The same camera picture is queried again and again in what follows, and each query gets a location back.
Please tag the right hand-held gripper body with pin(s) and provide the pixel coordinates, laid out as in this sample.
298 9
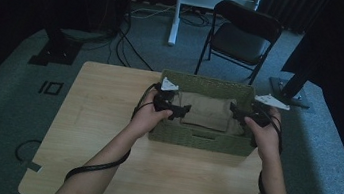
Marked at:
260 113

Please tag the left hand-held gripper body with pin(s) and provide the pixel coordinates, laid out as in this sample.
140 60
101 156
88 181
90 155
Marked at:
164 97

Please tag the beige pants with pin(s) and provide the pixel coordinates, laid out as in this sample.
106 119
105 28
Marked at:
206 113

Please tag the green woven basket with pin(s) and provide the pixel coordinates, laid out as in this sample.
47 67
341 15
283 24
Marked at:
203 139

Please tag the person's right hand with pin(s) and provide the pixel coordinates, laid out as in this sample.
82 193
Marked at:
264 136

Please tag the person's left hand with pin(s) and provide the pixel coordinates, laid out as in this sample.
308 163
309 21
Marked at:
148 117

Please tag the black slanted stand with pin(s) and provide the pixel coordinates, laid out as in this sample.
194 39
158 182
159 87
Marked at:
292 89

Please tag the black folding chair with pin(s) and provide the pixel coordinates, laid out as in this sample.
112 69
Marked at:
243 39

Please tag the grey tape tab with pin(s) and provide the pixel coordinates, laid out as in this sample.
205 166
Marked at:
34 167

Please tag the white desk frame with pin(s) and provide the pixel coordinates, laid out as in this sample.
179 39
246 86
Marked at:
186 1

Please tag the black stand with base plate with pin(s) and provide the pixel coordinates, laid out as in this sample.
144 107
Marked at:
55 49

